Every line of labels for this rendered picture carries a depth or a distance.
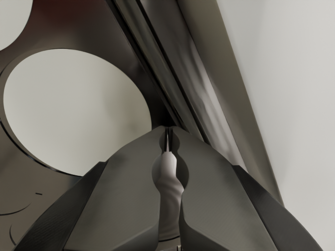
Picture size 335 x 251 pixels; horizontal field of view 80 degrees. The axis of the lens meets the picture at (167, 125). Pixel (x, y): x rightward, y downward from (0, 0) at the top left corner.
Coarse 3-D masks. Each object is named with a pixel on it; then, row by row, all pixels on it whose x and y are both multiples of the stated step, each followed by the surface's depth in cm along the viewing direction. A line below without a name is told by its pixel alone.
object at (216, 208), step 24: (168, 144) 13; (192, 144) 10; (192, 168) 9; (216, 168) 9; (192, 192) 8; (216, 192) 8; (240, 192) 8; (192, 216) 7; (216, 216) 7; (240, 216) 7; (192, 240) 7; (216, 240) 6; (240, 240) 6; (264, 240) 6
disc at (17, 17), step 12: (0, 0) 11; (12, 0) 11; (24, 0) 11; (0, 12) 11; (12, 12) 11; (24, 12) 11; (0, 24) 11; (12, 24) 11; (24, 24) 11; (0, 36) 11; (12, 36) 11; (0, 48) 12
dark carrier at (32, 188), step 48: (48, 0) 11; (96, 0) 11; (48, 48) 12; (96, 48) 12; (0, 96) 13; (144, 96) 13; (0, 144) 15; (0, 192) 18; (48, 192) 18; (0, 240) 21
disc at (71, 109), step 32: (32, 64) 12; (64, 64) 12; (96, 64) 12; (32, 96) 13; (64, 96) 13; (96, 96) 13; (128, 96) 13; (32, 128) 14; (64, 128) 14; (96, 128) 14; (128, 128) 14; (64, 160) 16; (96, 160) 16
